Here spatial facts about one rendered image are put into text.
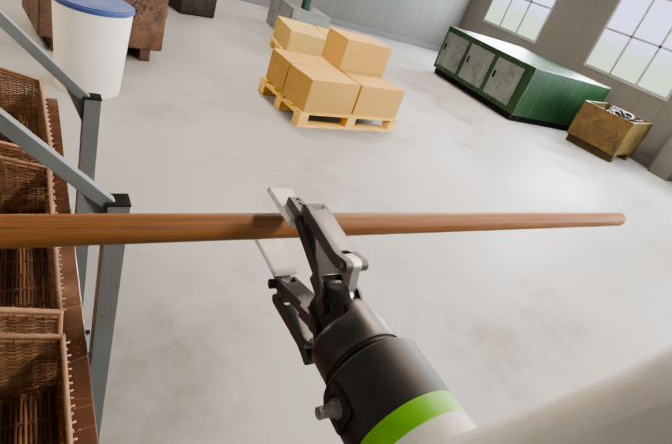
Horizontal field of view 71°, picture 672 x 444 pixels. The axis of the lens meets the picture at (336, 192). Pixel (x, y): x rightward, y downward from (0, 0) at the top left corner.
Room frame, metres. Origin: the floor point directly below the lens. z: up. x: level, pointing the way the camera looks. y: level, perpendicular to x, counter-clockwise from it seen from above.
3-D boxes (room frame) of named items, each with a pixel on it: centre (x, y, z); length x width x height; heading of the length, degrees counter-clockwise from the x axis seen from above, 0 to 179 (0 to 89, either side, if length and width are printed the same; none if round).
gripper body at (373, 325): (0.33, -0.05, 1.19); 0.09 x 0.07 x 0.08; 38
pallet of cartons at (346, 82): (4.54, 0.37, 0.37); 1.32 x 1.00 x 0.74; 122
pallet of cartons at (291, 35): (6.31, 0.89, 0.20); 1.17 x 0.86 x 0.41; 124
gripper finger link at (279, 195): (0.45, 0.04, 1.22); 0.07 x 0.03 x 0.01; 38
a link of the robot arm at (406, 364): (0.27, -0.09, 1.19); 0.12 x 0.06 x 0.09; 128
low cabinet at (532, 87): (8.54, -2.24, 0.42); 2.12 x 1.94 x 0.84; 35
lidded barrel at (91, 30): (3.14, 2.00, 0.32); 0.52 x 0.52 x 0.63
